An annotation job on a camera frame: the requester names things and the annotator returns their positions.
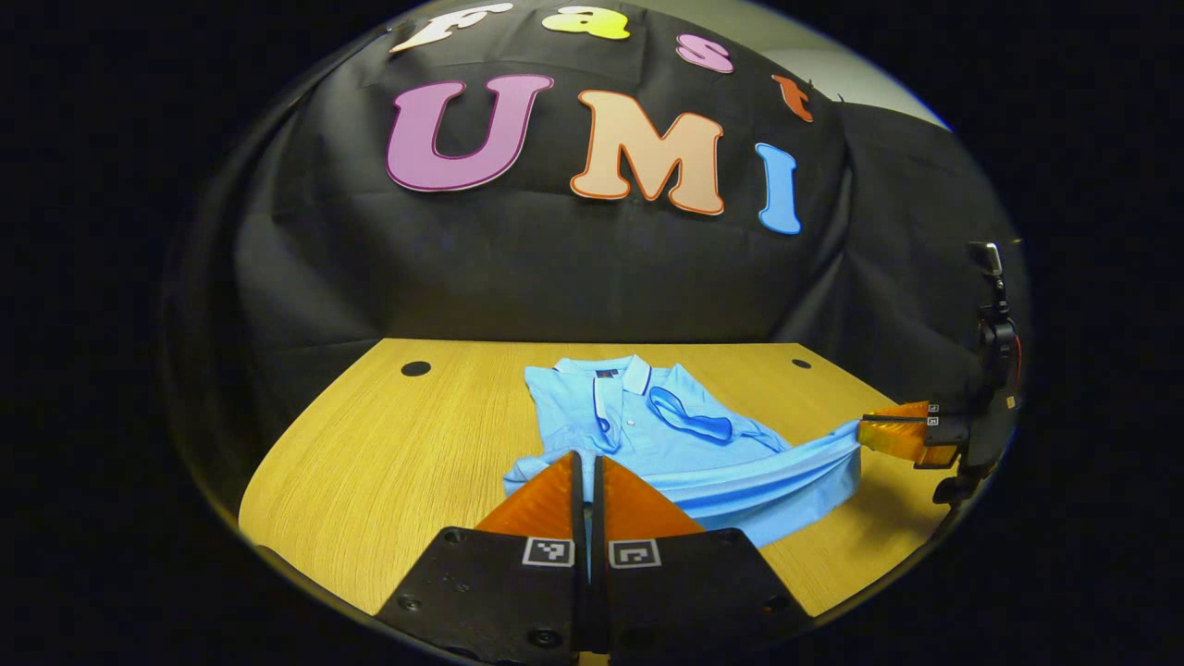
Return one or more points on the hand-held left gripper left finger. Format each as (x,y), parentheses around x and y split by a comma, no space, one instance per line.
(575,555)

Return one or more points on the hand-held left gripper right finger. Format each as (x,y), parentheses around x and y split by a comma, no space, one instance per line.
(599,555)

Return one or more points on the black backdrop cloth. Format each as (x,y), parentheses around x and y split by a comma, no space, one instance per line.
(555,277)

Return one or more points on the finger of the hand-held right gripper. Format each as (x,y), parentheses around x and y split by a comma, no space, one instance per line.
(902,413)
(911,442)

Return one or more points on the light blue T-shirt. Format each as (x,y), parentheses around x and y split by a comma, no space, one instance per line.
(647,412)

